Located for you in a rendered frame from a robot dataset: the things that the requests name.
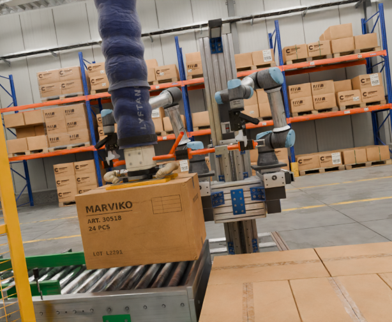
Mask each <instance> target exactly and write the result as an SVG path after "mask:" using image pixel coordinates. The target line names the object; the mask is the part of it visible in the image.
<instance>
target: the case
mask: <svg viewBox="0 0 392 322"><path fill-rule="evenodd" d="M110 185H112V184H110ZM107 186H109V185H104V186H102V187H98V188H96V189H93V190H90V191H87V192H84V193H82V194H79V195H75V203H76V207H77V215H78V219H79V226H80V233H81V238H82V244H83V249H84V256H85V260H86V268H87V270H95V269H103V268H116V267H124V266H137V265H151V264H158V263H172V262H179V261H193V260H198V258H199V255H200V252H201V250H202V247H203V244H204V241H205V239H206V236H207V235H206V227H205V222H204V214H203V209H202V201H201V196H200V188H199V179H198V174H197V172H196V173H191V174H182V175H178V176H177V177H175V178H171V179H170V181H168V182H166V183H157V184H152V185H143V186H137V187H128V188H118V189H112V190H106V189H105V187H107Z"/></svg>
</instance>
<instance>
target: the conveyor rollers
mask: <svg viewBox="0 0 392 322"><path fill-rule="evenodd" d="M188 262H189V261H180V263H179V265H178V266H177V268H176V271H175V272H174V274H173V276H172V278H171V280H170V282H169V285H168V287H175V286H178V285H179V283H180V281H181V278H182V276H183V274H184V272H185V269H186V267H187V265H188ZM195 262H196V260H194V262H193V264H192V267H191V270H190V272H189V274H188V277H187V280H186V282H185V286H187V284H188V281H189V279H190V276H191V274H192V271H193V267H194V266H195ZM174 264H175V262H172V263H165V266H164V267H163V269H162V270H161V272H160V274H159V275H158V277H157V278H156V280H155V282H154V284H153V285H152V286H151V288H162V286H163V285H164V283H165V281H166V279H167V277H168V276H169V273H170V271H171V269H172V268H173V266H174ZM161 265H162V263H158V264H152V265H151V266H150V268H149V270H148V271H147V272H146V274H145V275H144V276H143V278H142V279H141V280H140V282H139V283H138V284H137V286H136V288H135V289H146V288H147V286H148V285H149V283H150V282H151V280H152V278H153V277H154V276H155V274H156V272H157V271H158V269H159V267H160V266H161ZM147 266H148V264H145V265H138V267H137V268H136V269H135V270H134V271H133V273H132V274H131V275H130V276H129V278H128V279H127V280H126V281H125V283H124V284H123V285H122V286H121V287H120V288H119V290H118V291H121V290H131V288H132V287H133V285H134V284H135V283H136V281H137V280H138V279H139V277H140V276H141V275H142V273H143V272H144V270H145V269H146V268H147ZM134 268H135V266H125V267H124V268H123V269H122V267H116V268H103V269H95V270H87V268H86V264H81V265H80V266H78V265H71V266H67V267H66V266H57V267H55V268H54V267H48V268H44V269H43V268H39V269H38V272H39V277H38V281H44V280H59V283H60V287H61V294H62V295H67V294H71V293H72V294H76V293H85V292H86V291H87V290H88V289H89V288H90V287H91V286H92V285H93V284H94V283H95V282H96V281H97V280H98V279H99V281H98V282H97V283H96V284H95V285H94V286H93V287H92V288H91V289H90V290H89V291H88V292H87V293H94V292H100V291H101V290H102V289H103V288H104V287H105V286H106V285H107V284H108V283H109V282H110V280H111V279H112V278H113V277H114V276H115V275H116V274H117V273H118V271H119V270H120V269H122V270H121V271H120V272H119V273H118V275H117V276H116V277H115V278H114V279H113V280H112V281H111V283H110V284H109V285H108V286H107V287H106V288H105V289H104V290H103V291H102V292H104V291H115V290H116V289H117V288H118V287H119V285H120V284H121V283H122V282H123V281H124V280H125V278H126V277H127V276H128V275H129V273H130V272H131V271H132V270H133V269H134ZM27 273H28V277H29V281H30V282H35V281H36V279H35V278H34V275H33V269H27ZM13 276H14V275H13V270H12V271H3V272H0V280H3V281H1V284H11V283H15V279H14V277H13ZM10 277H12V278H10ZM8 278H10V279H8ZM87 278H88V279H87ZM5 279H6V280H5ZM85 280H86V281H85Z"/></svg>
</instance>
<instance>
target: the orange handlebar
mask: <svg viewBox="0 0 392 322"><path fill-rule="evenodd" d="M227 149H228V150H233V149H239V147H238V144H236V145H231V146H227ZM211 152H215V148H209V149H207V148H204V149H198V150H196V151H190V155H203V154H205V155H206V154H208V153H211ZM167 158H175V157H174V154H170V155H160V156H155V157H153V160H162V159H167ZM114 165H115V166H117V165H126V162H125V160H120V161H116V162H114Z"/></svg>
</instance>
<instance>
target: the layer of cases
mask: <svg viewBox="0 0 392 322"><path fill-rule="evenodd" d="M199 322H392V241H388V242H380V243H366V244H357V245H342V246H334V247H319V248H314V249H312V248H311V249H297V250H282V251H274V252H259V253H251V254H236V255H228V256H215V257H214V259H213V264H212V267H211V272H210V276H209V280H208V284H207V289H206V294H205V297H204V301H203V305H202V310H201V313H200V318H199Z"/></svg>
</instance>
